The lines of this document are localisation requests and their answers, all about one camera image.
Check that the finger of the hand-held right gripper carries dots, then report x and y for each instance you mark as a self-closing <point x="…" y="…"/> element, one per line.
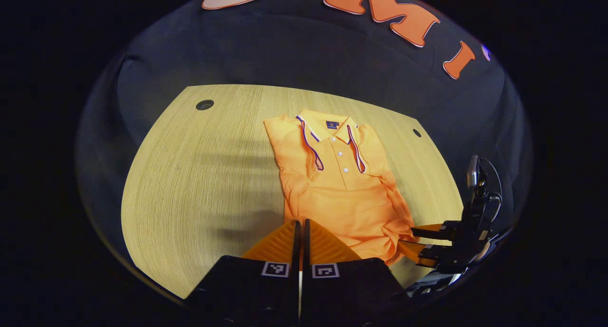
<point x="434" y="255"/>
<point x="446" y="232"/>

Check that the orange T-shirt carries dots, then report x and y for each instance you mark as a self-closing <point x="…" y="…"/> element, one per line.
<point x="342" y="198"/>

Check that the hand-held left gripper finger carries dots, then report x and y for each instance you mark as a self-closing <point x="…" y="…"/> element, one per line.
<point x="297" y="246"/>
<point x="306" y="246"/>

